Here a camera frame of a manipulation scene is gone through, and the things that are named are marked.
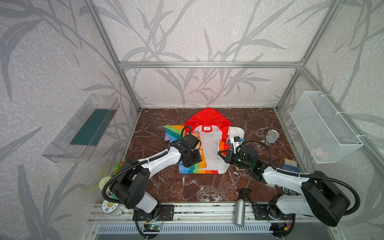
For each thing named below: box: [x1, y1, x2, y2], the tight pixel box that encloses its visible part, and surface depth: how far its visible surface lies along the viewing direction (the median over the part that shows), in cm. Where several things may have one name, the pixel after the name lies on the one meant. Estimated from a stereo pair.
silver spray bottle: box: [234, 188, 253, 228], surface depth 75 cm
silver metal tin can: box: [265, 129, 280, 144], surface depth 100 cm
